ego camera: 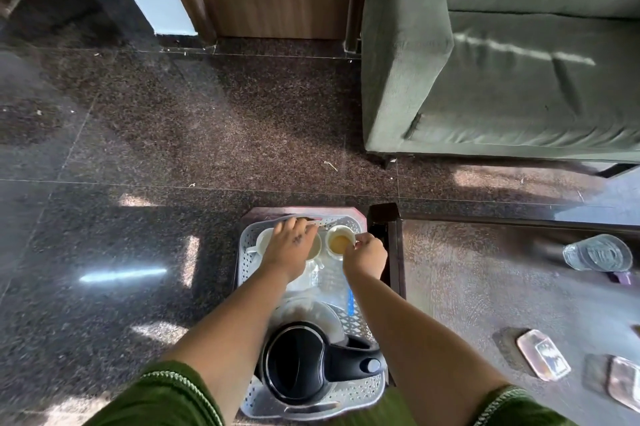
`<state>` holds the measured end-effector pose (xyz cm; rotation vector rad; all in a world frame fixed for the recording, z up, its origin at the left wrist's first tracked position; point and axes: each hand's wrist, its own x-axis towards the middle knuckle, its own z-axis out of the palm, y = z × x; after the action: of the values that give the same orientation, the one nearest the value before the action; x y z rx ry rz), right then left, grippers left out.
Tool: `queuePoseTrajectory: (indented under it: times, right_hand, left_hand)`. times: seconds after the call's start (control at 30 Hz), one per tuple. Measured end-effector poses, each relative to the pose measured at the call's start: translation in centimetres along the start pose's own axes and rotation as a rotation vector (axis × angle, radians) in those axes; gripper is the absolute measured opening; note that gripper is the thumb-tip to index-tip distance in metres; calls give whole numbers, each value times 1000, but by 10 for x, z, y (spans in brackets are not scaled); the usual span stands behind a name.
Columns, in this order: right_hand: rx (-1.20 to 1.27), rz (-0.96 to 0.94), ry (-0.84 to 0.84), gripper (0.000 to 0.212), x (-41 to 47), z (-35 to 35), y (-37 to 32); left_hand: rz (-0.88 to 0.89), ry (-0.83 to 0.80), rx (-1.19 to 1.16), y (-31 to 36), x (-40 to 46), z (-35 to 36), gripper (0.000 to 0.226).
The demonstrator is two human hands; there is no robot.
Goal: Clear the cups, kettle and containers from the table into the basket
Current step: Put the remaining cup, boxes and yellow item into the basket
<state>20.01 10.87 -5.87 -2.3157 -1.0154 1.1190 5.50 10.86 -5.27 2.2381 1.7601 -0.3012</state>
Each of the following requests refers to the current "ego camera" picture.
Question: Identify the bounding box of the clear glass tumbler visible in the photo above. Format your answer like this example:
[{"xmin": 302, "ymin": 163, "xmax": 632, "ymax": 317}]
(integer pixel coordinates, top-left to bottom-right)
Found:
[{"xmin": 562, "ymin": 234, "xmax": 634, "ymax": 273}]

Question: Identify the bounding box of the green embroidered garment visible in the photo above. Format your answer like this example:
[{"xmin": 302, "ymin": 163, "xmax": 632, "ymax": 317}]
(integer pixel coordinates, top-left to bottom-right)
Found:
[{"xmin": 85, "ymin": 360, "xmax": 581, "ymax": 426}]

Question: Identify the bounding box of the person's left hand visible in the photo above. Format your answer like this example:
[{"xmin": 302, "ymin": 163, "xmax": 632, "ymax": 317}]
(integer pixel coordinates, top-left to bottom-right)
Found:
[{"xmin": 262, "ymin": 217, "xmax": 321, "ymax": 283}]

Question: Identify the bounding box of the white empty cup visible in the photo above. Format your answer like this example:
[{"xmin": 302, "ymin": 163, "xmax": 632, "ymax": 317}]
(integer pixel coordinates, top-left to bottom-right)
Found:
[
  {"xmin": 247, "ymin": 228, "xmax": 275, "ymax": 257},
  {"xmin": 304, "ymin": 233, "xmax": 324, "ymax": 262}
]

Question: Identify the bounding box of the dark framed glass table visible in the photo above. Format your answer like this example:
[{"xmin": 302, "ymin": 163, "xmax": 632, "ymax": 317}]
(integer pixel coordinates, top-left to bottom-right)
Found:
[{"xmin": 367, "ymin": 203, "xmax": 640, "ymax": 426}]

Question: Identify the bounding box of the clear plastic water bottle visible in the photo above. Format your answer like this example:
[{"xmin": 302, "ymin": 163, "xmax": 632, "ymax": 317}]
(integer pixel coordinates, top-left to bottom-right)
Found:
[{"xmin": 312, "ymin": 261, "xmax": 359, "ymax": 324}]

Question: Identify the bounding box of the white perforated plastic tray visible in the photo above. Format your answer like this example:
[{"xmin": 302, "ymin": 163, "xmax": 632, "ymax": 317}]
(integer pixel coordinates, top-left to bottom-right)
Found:
[{"xmin": 235, "ymin": 215, "xmax": 389, "ymax": 421}]

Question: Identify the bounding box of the grey green fabric sofa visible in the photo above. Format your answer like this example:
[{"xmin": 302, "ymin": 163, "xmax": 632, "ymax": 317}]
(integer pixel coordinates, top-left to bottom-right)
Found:
[{"xmin": 361, "ymin": 0, "xmax": 640, "ymax": 177}]

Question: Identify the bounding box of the clear square coaster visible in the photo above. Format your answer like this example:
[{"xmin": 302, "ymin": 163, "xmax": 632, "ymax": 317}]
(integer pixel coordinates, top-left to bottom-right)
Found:
[
  {"xmin": 607, "ymin": 356, "xmax": 640, "ymax": 414},
  {"xmin": 516, "ymin": 329, "xmax": 572, "ymax": 382}
]

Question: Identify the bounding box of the person's left forearm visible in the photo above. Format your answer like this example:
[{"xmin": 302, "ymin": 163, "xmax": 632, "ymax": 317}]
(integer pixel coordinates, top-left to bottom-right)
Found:
[{"xmin": 162, "ymin": 263, "xmax": 303, "ymax": 409}]

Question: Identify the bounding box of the person's right hand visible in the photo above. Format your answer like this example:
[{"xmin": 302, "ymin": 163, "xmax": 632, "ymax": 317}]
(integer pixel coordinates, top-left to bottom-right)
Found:
[{"xmin": 342, "ymin": 233, "xmax": 389, "ymax": 282}]

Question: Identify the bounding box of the black electric kettle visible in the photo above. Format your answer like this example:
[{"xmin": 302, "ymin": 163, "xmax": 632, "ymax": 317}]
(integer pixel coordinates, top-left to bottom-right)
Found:
[{"xmin": 254, "ymin": 322, "xmax": 387, "ymax": 405}]

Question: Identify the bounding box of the white cup with tea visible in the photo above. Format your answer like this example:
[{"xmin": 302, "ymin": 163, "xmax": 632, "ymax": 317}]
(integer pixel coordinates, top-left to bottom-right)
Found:
[{"xmin": 326, "ymin": 225, "xmax": 358, "ymax": 261}]

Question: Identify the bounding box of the white plate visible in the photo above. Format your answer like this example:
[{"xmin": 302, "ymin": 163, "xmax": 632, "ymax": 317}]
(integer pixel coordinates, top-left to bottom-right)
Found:
[{"xmin": 272, "ymin": 300, "xmax": 349, "ymax": 346}]

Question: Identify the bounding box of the person's right forearm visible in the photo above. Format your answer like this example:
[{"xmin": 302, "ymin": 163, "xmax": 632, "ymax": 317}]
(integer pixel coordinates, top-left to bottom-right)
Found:
[{"xmin": 345, "ymin": 272, "xmax": 511, "ymax": 421}]

